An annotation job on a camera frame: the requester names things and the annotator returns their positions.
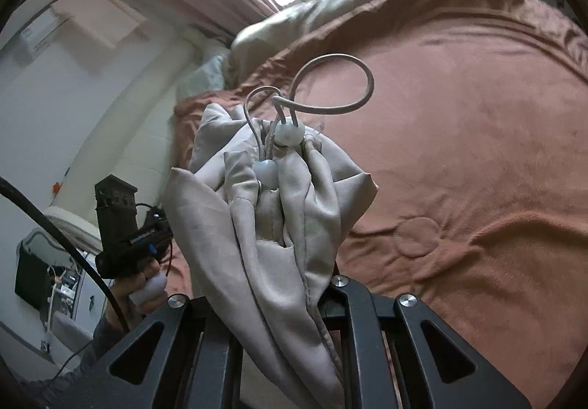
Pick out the patterned quilt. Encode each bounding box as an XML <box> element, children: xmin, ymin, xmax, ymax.
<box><xmin>227</xmin><ymin>0</ymin><xmax>488</xmax><ymax>88</ymax></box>

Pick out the person's left hand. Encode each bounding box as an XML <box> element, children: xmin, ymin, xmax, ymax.
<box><xmin>108</xmin><ymin>263</ymin><xmax>166</xmax><ymax>327</ymax></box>

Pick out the brown blanket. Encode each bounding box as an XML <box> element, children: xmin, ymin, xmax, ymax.
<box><xmin>172</xmin><ymin>0</ymin><xmax>588</xmax><ymax>391</ymax></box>

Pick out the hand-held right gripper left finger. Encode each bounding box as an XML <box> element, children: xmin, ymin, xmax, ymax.
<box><xmin>62</xmin><ymin>294</ymin><xmax>244</xmax><ymax>409</ymax></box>

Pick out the beige wall-mounted box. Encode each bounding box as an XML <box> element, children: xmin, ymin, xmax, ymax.
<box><xmin>50</xmin><ymin>0</ymin><xmax>148</xmax><ymax>51</ymax></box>

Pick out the beige drawstring garment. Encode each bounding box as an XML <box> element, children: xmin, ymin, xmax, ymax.
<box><xmin>161</xmin><ymin>54</ymin><xmax>380</xmax><ymax>409</ymax></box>

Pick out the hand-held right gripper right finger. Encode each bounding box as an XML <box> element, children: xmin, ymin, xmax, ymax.
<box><xmin>317</xmin><ymin>275</ymin><xmax>531</xmax><ymax>409</ymax></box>

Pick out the person's left forearm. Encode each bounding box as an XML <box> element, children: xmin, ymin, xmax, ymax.
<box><xmin>18</xmin><ymin>312</ymin><xmax>134</xmax><ymax>396</ymax></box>

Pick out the black cable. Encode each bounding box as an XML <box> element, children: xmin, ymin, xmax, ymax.
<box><xmin>0</xmin><ymin>177</ymin><xmax>132</xmax><ymax>334</ymax></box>

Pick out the black box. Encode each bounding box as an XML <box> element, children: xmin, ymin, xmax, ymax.
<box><xmin>14</xmin><ymin>239</ymin><xmax>51</xmax><ymax>311</ymax></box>

